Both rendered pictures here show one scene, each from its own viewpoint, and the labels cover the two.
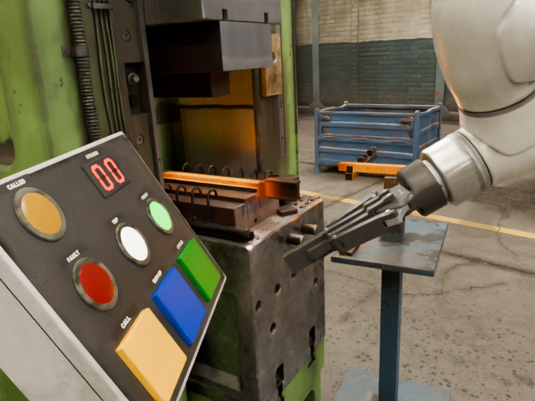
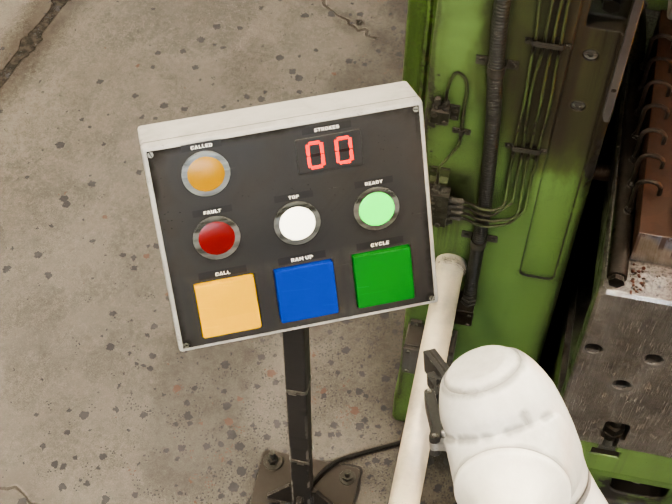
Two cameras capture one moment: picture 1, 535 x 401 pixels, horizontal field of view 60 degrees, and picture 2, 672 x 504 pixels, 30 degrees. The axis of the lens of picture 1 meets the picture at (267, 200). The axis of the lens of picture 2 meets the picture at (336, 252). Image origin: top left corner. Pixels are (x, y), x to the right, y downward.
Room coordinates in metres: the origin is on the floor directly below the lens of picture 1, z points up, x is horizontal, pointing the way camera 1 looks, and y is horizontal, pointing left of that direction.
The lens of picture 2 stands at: (0.26, -0.69, 2.35)
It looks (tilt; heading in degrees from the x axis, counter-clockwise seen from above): 56 degrees down; 70
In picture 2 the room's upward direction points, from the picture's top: 1 degrees clockwise
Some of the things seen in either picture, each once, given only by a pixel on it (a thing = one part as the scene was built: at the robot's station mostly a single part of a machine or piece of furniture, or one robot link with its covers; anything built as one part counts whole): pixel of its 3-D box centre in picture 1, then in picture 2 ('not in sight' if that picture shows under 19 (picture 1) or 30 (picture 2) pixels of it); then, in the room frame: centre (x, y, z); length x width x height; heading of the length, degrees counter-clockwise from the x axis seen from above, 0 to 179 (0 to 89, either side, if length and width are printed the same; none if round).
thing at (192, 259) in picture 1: (197, 270); (382, 275); (0.61, 0.11, 1.01); 0.07 x 0.05 x 0.07; 174
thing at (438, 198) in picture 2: not in sight; (441, 204); (0.79, 0.32, 0.80); 0.06 x 0.03 x 0.14; 149
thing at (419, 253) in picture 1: (393, 241); not in sight; (1.40, -0.40, 0.70); 0.40 x 0.30 x 0.02; 154
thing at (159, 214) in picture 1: (159, 216); (376, 208); (0.61, 0.15, 1.09); 0.05 x 0.03 x 0.04; 149
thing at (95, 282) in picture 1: (95, 283); (216, 237); (0.41, 0.17, 1.09); 0.05 x 0.03 x 0.04; 149
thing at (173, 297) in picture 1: (177, 305); (306, 289); (0.51, 0.12, 1.01); 0.07 x 0.05 x 0.07; 174
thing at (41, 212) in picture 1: (41, 213); (205, 173); (0.42, 0.22, 1.16); 0.05 x 0.03 x 0.04; 149
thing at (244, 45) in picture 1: (173, 51); not in sight; (1.15, 0.20, 1.32); 0.42 x 0.20 x 0.10; 59
